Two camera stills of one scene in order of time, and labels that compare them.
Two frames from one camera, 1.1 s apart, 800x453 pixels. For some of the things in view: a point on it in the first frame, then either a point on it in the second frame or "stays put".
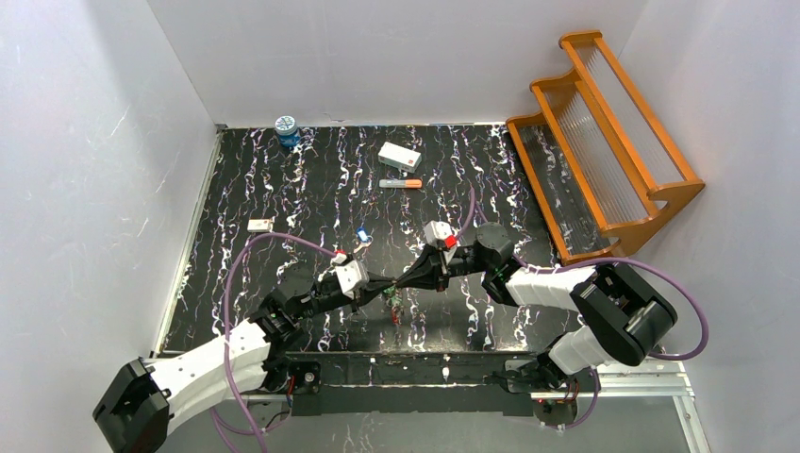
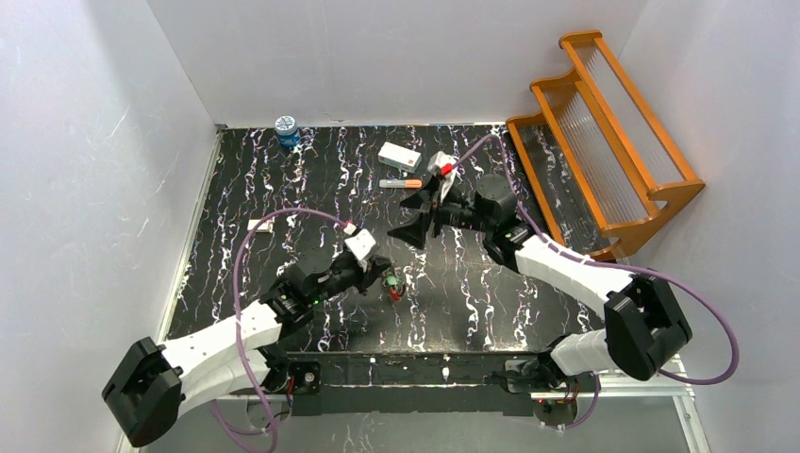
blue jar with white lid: [289, 133] stays put
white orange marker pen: [400, 183] stays put
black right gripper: [438, 266] to [434, 216]
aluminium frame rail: [662, 381] stays put
